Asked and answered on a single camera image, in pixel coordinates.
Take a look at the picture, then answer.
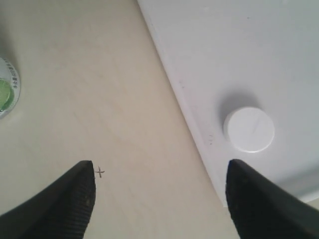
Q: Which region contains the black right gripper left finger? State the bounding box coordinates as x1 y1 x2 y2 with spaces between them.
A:
0 160 96 239

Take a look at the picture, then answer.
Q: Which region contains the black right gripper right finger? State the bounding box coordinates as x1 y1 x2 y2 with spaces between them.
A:
225 159 319 239

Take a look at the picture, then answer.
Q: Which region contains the white bottle cap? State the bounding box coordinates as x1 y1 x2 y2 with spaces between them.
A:
223 107 275 153

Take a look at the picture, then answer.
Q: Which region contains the clear plastic water bottle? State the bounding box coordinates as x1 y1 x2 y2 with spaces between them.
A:
0 57 21 119

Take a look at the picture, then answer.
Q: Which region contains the white rectangular tray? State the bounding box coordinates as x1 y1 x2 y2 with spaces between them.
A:
138 0 319 204

